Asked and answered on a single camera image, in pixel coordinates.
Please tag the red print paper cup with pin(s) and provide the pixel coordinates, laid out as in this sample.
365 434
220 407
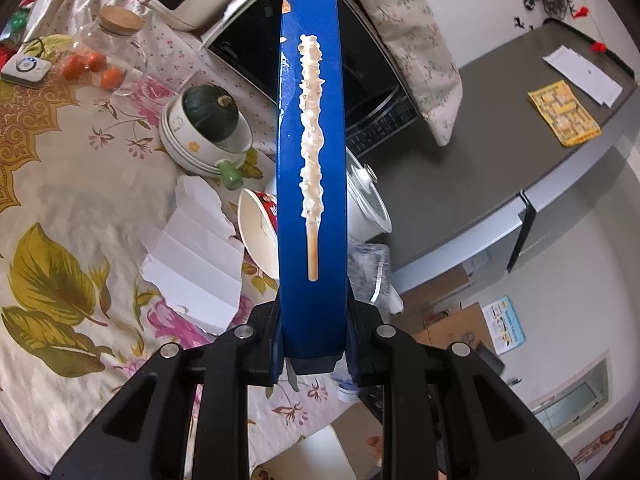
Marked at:
255 240

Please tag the glass jar with wooden lid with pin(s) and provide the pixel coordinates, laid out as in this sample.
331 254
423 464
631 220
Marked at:
120 20

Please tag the white electric pot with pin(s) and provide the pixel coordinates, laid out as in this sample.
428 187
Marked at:
367 205

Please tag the blue snack box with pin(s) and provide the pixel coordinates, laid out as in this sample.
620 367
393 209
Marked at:
292 160

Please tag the small orange fruit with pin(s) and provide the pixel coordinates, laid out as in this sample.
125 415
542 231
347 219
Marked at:
111 78
75 66
96 60

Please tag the cardboard box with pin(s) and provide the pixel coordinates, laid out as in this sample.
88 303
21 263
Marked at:
450 330

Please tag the small white device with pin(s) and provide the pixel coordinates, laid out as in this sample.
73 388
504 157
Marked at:
25 66

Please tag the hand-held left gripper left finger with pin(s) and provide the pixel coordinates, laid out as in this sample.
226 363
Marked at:
260 342

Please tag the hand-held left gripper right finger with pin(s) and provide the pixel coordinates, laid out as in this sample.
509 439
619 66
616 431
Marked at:
365 345

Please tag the torn white folded paper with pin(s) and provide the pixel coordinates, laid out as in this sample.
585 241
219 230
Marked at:
195 255

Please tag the floral cloth cover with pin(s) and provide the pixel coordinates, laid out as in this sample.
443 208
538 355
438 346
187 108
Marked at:
410 50

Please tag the dark green squash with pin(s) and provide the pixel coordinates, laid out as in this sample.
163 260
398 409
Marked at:
205 110

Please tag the floral tablecloth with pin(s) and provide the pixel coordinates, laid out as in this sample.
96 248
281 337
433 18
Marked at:
75 200

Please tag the white envelope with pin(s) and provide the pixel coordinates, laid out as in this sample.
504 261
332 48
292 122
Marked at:
585 72

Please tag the white floral bowl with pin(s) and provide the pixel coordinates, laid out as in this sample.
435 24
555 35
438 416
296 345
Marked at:
235 142

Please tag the clear plastic bottle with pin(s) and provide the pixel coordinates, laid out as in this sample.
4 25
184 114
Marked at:
370 270

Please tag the yellow leaflet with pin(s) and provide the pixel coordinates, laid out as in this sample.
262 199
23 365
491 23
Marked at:
565 115

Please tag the grey refrigerator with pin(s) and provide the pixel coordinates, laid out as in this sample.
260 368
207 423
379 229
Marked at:
500 125

